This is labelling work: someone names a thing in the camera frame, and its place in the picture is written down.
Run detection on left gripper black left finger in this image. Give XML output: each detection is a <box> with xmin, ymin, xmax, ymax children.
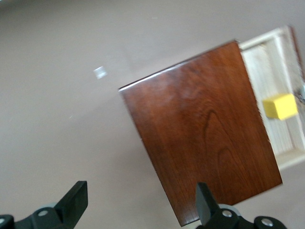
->
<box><xmin>0</xmin><ymin>180</ymin><xmax>88</xmax><ymax>229</ymax></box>

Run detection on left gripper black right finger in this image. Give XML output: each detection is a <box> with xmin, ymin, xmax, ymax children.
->
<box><xmin>195</xmin><ymin>182</ymin><xmax>289</xmax><ymax>229</ymax></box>

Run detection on yellow cube block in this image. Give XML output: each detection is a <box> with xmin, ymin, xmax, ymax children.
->
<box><xmin>262</xmin><ymin>93</ymin><xmax>299</xmax><ymax>121</ymax></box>

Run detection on wooden drawer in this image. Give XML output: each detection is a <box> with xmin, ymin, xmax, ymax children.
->
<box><xmin>239</xmin><ymin>25</ymin><xmax>305</xmax><ymax>170</ymax></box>

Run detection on dark brown wooden box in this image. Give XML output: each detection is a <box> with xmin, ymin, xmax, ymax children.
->
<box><xmin>118</xmin><ymin>39</ymin><xmax>284</xmax><ymax>227</ymax></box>

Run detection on small grey tape patch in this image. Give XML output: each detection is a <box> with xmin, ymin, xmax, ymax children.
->
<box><xmin>93</xmin><ymin>66</ymin><xmax>107</xmax><ymax>79</ymax></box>

